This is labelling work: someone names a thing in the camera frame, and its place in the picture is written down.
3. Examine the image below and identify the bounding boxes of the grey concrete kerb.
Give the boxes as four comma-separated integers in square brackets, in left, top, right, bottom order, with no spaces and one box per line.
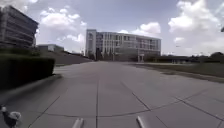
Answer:
[0,73,63,106]

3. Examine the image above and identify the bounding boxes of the pale wide building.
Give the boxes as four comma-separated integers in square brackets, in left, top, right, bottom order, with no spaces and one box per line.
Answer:
[84,28,163,63]

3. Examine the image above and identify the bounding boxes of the grass strip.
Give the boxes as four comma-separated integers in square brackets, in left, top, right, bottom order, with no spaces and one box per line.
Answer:
[129,61,224,84]

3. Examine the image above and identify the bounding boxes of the grey stepped slope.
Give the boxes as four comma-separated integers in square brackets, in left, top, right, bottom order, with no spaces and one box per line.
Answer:
[39,50,95,67]

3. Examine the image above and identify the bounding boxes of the dark multi-storey building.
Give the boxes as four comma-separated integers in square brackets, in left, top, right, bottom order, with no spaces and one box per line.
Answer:
[0,4,40,51]

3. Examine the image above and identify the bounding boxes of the distant row of trees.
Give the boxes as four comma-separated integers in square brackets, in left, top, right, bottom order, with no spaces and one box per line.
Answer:
[159,51,224,64]

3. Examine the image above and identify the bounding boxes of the grey concrete slab pavement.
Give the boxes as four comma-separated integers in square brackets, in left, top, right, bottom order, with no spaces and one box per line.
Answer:
[0,60,224,128]

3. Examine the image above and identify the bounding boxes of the robot's own part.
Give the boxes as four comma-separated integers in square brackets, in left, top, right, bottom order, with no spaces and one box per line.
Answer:
[71,117,85,128]
[135,115,148,128]

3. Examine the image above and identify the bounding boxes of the dark green hedge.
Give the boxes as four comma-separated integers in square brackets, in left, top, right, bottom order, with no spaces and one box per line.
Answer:
[0,53,57,90]

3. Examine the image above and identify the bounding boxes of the low grey building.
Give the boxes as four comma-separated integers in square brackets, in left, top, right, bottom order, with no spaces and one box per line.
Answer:
[36,43,65,53]

